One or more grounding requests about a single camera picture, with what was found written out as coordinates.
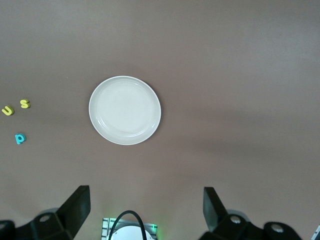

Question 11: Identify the yellow foam letter u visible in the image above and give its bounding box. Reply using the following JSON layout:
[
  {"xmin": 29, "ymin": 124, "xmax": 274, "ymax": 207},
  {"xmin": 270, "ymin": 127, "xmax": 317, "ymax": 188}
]
[{"xmin": 1, "ymin": 106, "xmax": 15, "ymax": 117}]

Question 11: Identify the beige brown plate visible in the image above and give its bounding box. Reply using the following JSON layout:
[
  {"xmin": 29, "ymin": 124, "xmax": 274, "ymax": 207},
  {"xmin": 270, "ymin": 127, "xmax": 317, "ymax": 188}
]
[{"xmin": 88, "ymin": 75, "xmax": 162, "ymax": 146}]

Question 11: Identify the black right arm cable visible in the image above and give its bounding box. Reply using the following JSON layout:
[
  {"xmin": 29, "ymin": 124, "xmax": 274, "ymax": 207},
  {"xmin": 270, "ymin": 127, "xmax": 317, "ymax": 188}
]
[{"xmin": 106, "ymin": 210, "xmax": 149, "ymax": 240}]

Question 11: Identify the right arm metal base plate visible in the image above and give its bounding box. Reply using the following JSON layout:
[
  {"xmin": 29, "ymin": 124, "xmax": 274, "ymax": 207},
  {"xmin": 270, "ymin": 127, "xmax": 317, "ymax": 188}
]
[{"xmin": 100, "ymin": 216, "xmax": 160, "ymax": 240}]

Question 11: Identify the teal foam letter p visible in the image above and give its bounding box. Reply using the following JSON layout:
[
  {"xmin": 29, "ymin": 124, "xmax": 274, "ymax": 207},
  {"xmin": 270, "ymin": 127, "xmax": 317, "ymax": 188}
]
[{"xmin": 14, "ymin": 133, "xmax": 27, "ymax": 145}]

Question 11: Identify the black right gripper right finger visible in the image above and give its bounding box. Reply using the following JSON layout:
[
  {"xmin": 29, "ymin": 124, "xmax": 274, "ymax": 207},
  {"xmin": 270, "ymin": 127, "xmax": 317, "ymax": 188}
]
[{"xmin": 197, "ymin": 186, "xmax": 305, "ymax": 240}]

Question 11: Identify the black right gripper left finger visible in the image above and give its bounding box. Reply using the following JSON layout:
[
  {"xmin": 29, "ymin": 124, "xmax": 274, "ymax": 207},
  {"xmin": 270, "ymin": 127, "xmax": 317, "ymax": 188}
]
[{"xmin": 0, "ymin": 184, "xmax": 91, "ymax": 240}]

